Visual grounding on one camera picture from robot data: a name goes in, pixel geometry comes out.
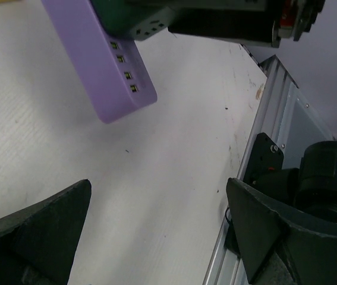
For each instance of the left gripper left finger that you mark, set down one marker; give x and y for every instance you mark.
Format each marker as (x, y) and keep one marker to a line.
(38, 243)

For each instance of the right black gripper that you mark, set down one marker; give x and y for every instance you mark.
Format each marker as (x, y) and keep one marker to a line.
(257, 23)

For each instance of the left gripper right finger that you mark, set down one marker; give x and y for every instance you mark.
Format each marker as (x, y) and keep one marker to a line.
(279, 244)

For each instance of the green cube socket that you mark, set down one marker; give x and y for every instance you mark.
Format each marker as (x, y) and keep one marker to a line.
(123, 20)

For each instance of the purple power strip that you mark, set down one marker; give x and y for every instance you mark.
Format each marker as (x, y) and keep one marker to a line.
(111, 70)

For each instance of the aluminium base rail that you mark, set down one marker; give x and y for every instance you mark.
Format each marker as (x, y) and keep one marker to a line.
(285, 125)

